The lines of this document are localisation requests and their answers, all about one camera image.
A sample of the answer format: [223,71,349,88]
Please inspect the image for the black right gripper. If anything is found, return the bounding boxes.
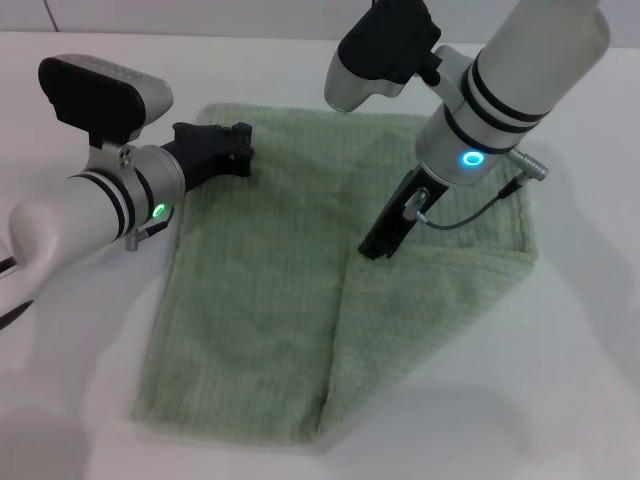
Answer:
[358,166,449,261]

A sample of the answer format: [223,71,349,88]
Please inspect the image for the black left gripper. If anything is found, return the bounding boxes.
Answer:
[162,120,257,194]

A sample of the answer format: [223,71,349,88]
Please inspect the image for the green terry towel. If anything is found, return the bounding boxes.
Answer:
[130,102,540,444]

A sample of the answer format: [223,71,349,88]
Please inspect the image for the left arm wrist cable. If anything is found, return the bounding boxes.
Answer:
[123,218,170,252]

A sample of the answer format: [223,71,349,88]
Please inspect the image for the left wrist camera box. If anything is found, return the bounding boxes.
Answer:
[38,55,174,176]

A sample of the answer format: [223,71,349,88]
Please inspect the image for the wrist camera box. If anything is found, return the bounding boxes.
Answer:
[38,55,174,176]
[323,0,443,113]

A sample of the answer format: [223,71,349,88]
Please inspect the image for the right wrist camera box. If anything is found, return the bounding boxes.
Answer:
[323,0,443,113]

